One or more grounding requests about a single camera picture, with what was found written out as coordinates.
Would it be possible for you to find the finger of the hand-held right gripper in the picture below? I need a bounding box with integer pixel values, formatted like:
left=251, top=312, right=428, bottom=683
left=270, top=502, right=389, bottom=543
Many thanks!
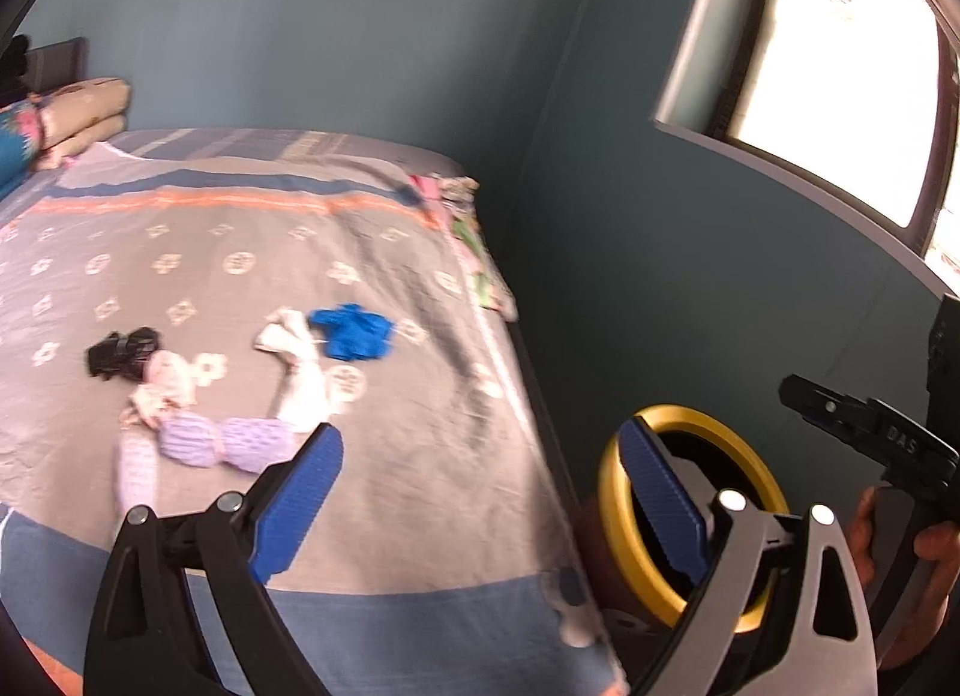
left=778, top=375, right=960, bottom=498
left=926, top=293, right=960, bottom=404

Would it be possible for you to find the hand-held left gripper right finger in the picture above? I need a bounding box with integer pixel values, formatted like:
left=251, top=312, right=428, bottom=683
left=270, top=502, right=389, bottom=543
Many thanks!
left=616, top=417, right=878, bottom=696

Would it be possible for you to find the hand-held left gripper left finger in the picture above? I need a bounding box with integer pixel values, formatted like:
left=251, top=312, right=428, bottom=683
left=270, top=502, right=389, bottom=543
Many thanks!
left=84, top=422, right=346, bottom=696

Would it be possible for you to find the black bin with yellow rim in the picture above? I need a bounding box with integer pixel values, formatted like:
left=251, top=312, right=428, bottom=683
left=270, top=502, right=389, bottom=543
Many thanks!
left=596, top=403, right=792, bottom=637

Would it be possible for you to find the purple sock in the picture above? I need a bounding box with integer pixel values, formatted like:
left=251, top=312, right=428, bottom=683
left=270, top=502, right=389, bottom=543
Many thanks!
left=156, top=412, right=293, bottom=473

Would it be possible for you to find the white sock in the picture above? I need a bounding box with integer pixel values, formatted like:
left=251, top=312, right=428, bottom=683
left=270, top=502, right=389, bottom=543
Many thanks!
left=271, top=355, right=335, bottom=434

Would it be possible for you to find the blue glove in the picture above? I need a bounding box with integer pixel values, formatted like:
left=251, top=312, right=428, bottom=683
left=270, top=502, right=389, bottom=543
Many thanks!
left=309, top=304, right=395, bottom=363

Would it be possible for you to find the black sock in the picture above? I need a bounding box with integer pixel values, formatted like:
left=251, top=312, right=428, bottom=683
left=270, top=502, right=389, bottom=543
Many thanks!
left=85, top=327, right=162, bottom=382

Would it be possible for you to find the person's right hand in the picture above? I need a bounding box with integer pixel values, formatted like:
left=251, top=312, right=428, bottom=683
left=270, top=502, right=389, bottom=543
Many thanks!
left=851, top=486, right=960, bottom=671

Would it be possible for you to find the bed with patterned sheet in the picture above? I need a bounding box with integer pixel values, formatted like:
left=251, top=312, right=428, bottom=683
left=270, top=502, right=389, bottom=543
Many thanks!
left=0, top=128, right=631, bottom=696

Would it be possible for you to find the pink green floral cloth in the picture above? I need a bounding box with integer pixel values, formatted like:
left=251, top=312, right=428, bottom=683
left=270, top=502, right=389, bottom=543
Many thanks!
left=409, top=173, right=520, bottom=322

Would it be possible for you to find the beige folded quilt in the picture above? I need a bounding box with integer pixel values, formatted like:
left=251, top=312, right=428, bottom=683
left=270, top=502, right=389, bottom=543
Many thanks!
left=30, top=77, right=132, bottom=168

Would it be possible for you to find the blue floral folded quilt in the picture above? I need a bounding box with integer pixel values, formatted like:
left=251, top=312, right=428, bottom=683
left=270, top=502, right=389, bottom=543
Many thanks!
left=0, top=92, right=42, bottom=198

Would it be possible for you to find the grey bed headboard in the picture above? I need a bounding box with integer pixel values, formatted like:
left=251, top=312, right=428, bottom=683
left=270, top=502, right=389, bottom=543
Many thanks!
left=22, top=36, right=89, bottom=93

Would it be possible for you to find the black clothing pile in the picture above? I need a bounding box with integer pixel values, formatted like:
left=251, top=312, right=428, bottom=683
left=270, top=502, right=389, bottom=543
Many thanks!
left=0, top=34, right=31, bottom=104

